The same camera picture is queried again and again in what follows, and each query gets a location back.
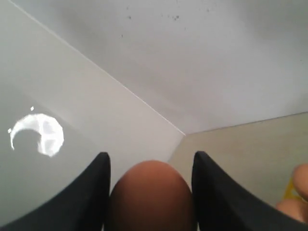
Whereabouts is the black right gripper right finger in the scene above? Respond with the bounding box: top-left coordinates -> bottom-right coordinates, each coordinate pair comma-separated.
192,151 -> 308,231

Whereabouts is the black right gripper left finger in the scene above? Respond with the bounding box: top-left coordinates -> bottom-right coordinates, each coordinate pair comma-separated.
1,152 -> 111,231

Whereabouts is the brown egg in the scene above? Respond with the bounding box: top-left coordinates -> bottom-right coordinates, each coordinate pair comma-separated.
276,199 -> 308,223
104,160 -> 197,231
292,163 -> 308,201

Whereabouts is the yellow plastic egg tray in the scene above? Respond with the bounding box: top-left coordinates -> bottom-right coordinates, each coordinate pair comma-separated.
283,178 -> 303,201

